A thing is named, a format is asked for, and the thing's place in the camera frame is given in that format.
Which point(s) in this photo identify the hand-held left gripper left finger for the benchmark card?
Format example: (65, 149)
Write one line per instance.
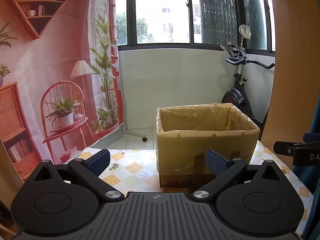
(98, 161)

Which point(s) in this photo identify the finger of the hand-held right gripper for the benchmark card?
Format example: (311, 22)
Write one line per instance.
(287, 148)

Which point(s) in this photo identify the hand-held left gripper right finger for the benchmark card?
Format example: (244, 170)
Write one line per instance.
(214, 162)

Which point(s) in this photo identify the plastic-lined cardboard box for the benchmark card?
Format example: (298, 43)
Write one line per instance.
(180, 142)

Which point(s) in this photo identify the floral checked tablecloth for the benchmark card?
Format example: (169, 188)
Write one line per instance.
(135, 167)

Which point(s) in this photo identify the white stand leg with caster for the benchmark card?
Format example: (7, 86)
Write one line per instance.
(140, 135)

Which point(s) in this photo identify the wooden door panel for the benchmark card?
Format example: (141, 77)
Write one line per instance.
(295, 80)

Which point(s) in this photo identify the black exercise bike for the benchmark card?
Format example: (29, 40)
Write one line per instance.
(238, 97)

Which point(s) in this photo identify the printed room backdrop cloth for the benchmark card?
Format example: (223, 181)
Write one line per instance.
(62, 55)

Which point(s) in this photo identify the white bag on stick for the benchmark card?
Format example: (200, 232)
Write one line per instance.
(245, 31)

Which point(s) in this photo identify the dark-framed window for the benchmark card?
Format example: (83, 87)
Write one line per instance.
(162, 12)

